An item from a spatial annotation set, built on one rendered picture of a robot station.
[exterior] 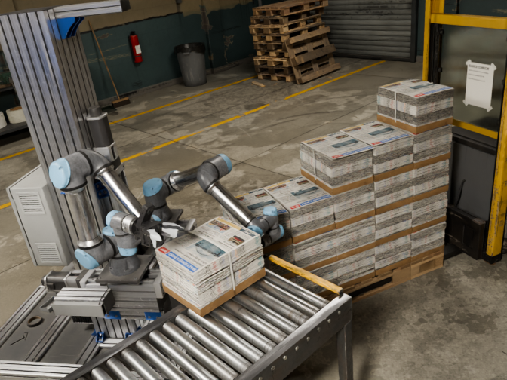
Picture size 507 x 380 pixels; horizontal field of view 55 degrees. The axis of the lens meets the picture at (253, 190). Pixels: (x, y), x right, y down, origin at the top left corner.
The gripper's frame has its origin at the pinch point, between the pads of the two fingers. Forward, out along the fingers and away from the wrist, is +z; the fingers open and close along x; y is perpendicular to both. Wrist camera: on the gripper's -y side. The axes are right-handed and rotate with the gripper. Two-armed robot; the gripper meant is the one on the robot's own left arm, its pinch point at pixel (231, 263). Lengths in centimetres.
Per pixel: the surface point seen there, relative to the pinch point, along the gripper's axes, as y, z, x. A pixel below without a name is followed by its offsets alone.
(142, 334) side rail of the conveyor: 2, 58, 11
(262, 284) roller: 1.2, 3.3, 26.0
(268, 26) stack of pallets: 23, -511, -483
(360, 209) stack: -10, -95, 8
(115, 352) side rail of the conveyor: 2, 70, 12
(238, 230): 25.2, 2.9, 13.6
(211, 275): 19.0, 27.6, 23.2
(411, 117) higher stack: 38, -136, 18
